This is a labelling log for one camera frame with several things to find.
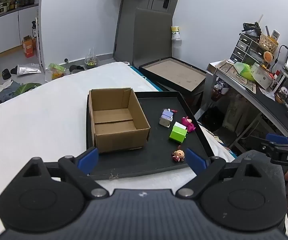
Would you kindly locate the purple toy sofa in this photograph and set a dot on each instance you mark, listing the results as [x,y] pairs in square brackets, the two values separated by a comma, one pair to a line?
[167,114]

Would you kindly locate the clear plastic bag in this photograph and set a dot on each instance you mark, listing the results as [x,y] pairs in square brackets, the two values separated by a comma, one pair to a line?
[91,60]

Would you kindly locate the grey board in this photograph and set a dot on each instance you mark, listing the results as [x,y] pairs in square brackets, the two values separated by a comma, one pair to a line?
[151,35]

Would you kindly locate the grey drawer organizer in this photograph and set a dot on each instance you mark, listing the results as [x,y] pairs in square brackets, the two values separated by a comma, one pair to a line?
[243,47]

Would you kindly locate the orange round toy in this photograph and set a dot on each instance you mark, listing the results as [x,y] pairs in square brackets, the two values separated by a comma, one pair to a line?
[268,56]

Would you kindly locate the panda figurine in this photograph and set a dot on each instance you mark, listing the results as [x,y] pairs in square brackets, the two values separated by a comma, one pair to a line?
[282,93]

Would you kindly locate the green snack bag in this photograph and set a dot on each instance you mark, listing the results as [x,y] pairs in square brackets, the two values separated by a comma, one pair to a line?
[55,71]

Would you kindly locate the small brown-haired doll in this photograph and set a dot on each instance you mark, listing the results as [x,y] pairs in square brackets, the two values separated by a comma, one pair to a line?
[178,155]

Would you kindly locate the brown cardboard box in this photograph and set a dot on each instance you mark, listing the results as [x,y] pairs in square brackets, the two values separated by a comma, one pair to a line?
[114,127]

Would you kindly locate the wicker basket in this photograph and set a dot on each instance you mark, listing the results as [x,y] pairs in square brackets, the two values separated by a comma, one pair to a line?
[267,43]

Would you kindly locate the black slipper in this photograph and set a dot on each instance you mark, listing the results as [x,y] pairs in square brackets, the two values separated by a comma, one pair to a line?
[14,70]
[6,74]

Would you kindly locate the white remote control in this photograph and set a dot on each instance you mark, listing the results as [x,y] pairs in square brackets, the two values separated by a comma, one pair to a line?
[275,35]

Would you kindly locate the white rack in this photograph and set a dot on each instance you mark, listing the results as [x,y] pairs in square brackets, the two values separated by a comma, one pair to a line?
[39,45]

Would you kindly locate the orange cardboard box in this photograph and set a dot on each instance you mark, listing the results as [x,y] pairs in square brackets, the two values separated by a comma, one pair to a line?
[29,47]

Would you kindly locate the black tray with brown bottom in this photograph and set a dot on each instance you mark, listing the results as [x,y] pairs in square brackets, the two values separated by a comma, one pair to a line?
[173,73]

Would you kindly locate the black spray bottle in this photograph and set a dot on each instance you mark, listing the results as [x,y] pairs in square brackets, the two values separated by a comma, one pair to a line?
[34,30]

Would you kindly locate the white round tin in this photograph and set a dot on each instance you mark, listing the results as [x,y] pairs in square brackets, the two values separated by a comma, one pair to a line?
[262,77]

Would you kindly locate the silver foil bag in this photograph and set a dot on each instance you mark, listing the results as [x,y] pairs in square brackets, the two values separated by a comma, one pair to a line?
[29,70]

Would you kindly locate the white floor cabinet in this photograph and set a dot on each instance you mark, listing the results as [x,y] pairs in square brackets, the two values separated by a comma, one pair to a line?
[11,30]

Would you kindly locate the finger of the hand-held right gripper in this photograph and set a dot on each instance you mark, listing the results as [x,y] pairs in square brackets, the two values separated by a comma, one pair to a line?
[277,139]

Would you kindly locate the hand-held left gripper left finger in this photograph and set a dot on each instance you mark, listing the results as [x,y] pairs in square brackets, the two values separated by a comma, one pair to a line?
[89,158]

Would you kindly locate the green toy house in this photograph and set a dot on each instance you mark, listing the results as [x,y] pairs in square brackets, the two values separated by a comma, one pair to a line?
[177,133]

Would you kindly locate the brown puzzle board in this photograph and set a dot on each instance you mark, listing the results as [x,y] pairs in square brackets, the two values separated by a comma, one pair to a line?
[230,71]

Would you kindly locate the white rice cooker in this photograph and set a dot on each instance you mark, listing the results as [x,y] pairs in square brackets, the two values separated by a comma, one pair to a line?
[0,10]

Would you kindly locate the black shoes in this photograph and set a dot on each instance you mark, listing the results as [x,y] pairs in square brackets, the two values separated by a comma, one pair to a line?
[77,68]

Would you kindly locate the grey door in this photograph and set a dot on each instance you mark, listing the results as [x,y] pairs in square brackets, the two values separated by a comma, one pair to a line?
[126,30]

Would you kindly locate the white-framed desk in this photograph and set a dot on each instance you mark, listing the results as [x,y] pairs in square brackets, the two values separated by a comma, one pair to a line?
[266,102]

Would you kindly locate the white charger plug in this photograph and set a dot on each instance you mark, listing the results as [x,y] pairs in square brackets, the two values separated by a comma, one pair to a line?
[164,123]

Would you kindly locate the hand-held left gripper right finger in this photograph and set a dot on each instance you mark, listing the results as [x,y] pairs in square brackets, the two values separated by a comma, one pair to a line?
[196,161]

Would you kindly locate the pink bear toy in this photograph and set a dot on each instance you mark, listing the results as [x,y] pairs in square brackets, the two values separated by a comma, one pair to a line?
[187,122]

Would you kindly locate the pile of clothes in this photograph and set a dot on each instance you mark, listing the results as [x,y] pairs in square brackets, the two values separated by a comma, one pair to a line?
[9,90]

